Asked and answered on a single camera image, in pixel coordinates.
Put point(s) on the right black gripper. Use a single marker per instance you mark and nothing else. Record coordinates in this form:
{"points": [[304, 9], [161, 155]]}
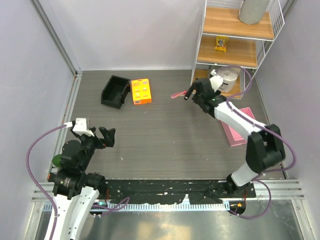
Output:
{"points": [[190, 90]]}

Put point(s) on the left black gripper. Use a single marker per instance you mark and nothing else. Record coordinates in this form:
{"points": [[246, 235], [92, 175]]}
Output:
{"points": [[108, 135]]}

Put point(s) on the pink strap keyring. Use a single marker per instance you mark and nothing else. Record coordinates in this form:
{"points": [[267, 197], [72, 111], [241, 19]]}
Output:
{"points": [[178, 94]]}

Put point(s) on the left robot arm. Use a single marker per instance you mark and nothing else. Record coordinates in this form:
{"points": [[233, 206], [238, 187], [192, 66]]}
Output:
{"points": [[74, 190]]}

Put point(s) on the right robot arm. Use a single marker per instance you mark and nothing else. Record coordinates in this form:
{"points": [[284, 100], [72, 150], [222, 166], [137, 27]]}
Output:
{"points": [[264, 148]]}

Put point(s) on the grey can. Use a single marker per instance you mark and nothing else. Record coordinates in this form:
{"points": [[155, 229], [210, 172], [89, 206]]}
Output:
{"points": [[212, 71]]}

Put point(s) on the white paper roll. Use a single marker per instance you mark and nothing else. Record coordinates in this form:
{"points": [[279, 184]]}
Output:
{"points": [[230, 76]]}

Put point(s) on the black plastic bin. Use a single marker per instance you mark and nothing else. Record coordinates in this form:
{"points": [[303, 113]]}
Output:
{"points": [[115, 91]]}

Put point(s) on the orange cardboard box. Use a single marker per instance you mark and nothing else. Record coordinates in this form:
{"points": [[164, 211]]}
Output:
{"points": [[141, 91]]}

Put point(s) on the green lime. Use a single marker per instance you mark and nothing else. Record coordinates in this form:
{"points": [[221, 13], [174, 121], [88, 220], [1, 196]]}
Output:
{"points": [[56, 160]]}

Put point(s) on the yellow snack packet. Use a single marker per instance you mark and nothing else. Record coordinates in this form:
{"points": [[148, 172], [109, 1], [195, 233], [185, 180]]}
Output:
{"points": [[221, 43]]}

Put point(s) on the pink plastic tray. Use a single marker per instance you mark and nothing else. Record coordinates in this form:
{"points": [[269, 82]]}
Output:
{"points": [[233, 137]]}

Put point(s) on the grey felt cylinder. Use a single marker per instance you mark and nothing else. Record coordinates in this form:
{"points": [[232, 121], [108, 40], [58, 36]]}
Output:
{"points": [[252, 11]]}

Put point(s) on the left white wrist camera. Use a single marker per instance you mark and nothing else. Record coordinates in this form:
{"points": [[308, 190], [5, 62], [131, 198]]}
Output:
{"points": [[78, 127]]}

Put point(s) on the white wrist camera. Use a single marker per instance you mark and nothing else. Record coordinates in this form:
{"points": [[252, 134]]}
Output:
{"points": [[216, 81], [78, 127]]}

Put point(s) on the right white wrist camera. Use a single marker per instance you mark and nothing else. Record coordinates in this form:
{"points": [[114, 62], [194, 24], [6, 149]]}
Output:
{"points": [[216, 81]]}

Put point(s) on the white wire wooden shelf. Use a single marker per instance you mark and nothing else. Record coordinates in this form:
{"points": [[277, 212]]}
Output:
{"points": [[247, 46]]}

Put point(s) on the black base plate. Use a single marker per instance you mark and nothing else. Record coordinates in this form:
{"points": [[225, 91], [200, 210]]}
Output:
{"points": [[173, 191]]}

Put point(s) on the white slotted cable duct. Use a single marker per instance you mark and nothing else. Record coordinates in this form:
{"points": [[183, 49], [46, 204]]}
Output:
{"points": [[184, 206]]}

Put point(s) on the aluminium frame rail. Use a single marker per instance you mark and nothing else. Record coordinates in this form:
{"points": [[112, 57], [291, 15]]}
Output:
{"points": [[54, 36]]}

